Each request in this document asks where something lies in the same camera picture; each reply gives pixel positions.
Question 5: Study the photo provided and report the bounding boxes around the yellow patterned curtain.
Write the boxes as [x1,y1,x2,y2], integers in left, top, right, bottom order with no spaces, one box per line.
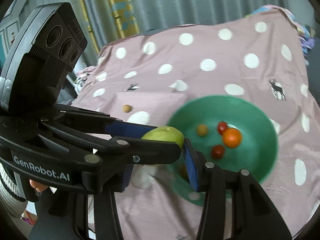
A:
[78,0,140,52]

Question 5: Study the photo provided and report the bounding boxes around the green bowl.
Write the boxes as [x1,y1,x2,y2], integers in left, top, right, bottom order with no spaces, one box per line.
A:
[166,94,279,208]

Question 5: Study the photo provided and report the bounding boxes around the small tan round fruit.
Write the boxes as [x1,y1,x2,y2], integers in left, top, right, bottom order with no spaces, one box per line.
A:
[123,104,132,113]

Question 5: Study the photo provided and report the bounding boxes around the dimpled orange mandarin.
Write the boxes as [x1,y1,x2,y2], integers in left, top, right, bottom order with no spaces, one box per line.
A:
[222,128,242,148]

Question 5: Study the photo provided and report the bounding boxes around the grey sofa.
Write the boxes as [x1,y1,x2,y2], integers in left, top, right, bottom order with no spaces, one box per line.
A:
[306,21,320,105]

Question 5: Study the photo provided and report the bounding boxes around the colourful clothes pile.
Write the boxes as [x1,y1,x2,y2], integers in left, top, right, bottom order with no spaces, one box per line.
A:
[251,4,316,57]

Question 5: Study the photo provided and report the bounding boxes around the red tomato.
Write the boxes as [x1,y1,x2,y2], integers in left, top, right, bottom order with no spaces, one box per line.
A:
[211,145,225,159]
[217,121,228,135]

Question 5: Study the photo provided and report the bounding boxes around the pink polka dot cloth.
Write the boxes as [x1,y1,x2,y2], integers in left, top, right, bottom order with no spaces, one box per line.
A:
[73,9,319,235]

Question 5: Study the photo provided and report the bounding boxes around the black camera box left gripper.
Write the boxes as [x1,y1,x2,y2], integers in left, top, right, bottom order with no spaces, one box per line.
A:
[1,2,87,111]

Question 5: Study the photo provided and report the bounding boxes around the person hand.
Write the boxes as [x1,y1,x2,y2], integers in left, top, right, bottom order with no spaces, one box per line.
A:
[29,179,48,193]

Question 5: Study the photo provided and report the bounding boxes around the larger tan round fruit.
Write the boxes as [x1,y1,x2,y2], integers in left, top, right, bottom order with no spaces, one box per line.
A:
[196,124,209,137]

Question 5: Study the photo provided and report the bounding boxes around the green apple fruit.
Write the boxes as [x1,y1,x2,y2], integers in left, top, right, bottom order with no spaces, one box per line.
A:
[141,126,184,149]

